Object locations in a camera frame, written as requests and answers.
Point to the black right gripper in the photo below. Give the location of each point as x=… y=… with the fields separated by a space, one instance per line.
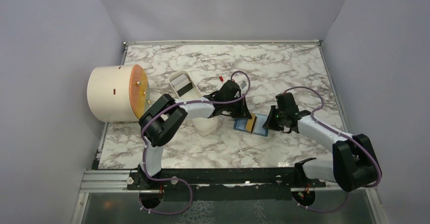
x=270 y=123

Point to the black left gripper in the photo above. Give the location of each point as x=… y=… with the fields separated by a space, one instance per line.
x=243 y=112

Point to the blue leather card holder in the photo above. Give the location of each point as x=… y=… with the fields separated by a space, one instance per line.
x=259 y=129

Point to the gold credit card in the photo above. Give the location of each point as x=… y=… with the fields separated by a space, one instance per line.
x=251 y=123

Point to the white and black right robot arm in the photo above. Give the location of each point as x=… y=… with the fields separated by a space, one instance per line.
x=353 y=165

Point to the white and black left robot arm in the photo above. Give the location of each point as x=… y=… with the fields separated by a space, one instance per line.
x=162 y=120

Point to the stack of cards in tray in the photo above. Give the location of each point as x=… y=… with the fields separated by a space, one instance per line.
x=180 y=84

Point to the cream cylinder with orange disc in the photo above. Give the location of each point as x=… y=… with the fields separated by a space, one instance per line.
x=118 y=93

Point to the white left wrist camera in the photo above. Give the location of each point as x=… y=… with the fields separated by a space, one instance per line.
x=243 y=86

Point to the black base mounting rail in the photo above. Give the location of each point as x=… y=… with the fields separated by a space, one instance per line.
x=221 y=184

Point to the aluminium frame rail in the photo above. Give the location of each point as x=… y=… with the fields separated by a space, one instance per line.
x=98 y=181

